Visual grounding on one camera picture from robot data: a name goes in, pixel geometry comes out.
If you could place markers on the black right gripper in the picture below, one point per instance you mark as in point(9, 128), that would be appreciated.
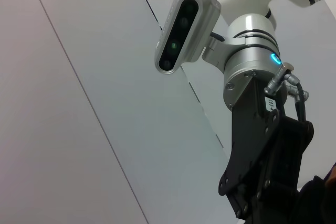
point(249, 142)

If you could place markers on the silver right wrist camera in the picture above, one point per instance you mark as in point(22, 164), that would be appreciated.
point(183, 24)

